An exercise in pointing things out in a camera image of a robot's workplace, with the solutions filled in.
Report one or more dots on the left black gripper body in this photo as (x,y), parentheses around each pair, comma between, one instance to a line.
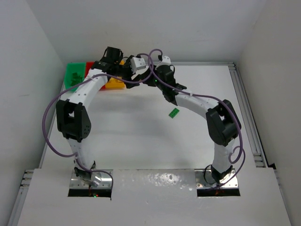
(128,71)

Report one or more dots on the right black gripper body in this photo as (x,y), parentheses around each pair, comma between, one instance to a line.
(147,78)

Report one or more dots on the green studded lego plate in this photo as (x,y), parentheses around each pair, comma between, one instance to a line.
(173,113)

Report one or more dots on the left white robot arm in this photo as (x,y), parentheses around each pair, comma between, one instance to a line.
(72,117)

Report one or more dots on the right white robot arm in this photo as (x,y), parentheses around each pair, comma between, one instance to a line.
(222,122)

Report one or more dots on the yellow plastic bin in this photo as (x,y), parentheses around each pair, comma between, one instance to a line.
(114,84)

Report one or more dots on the red plastic bin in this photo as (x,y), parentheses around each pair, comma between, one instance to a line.
(89,67)

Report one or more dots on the green plastic bin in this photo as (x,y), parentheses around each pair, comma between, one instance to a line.
(74,74)

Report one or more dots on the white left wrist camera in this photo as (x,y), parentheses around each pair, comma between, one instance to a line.
(137,64)

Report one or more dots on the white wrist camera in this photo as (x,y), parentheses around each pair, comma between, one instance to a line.
(165,61)
(137,64)

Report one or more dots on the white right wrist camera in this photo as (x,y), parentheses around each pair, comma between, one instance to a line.
(165,61)

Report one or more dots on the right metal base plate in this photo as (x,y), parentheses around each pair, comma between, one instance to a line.
(205,180)

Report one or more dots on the metal base plate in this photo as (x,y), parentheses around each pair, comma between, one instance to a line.
(205,180)
(98,181)

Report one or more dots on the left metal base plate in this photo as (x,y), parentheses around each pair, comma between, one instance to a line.
(98,181)

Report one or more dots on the aluminium frame rail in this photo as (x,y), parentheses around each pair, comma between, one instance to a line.
(249,123)

